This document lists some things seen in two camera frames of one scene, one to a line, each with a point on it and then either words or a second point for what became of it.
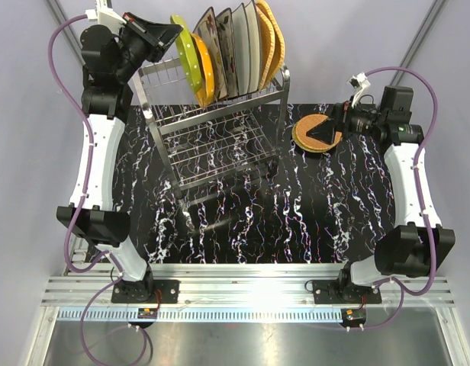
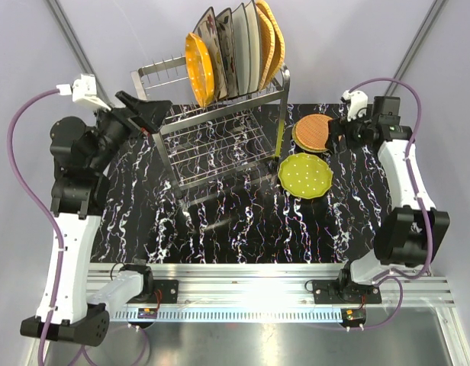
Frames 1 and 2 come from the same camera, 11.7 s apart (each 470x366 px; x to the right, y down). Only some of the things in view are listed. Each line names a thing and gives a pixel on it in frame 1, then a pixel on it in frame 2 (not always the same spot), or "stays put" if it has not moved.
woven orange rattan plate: (307, 123) stays put
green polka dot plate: (188, 54) → (304, 175)
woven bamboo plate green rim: (300, 146) stays put
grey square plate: (241, 49) stays put
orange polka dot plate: (207, 92) stays put
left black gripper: (165, 33) → (150, 118)
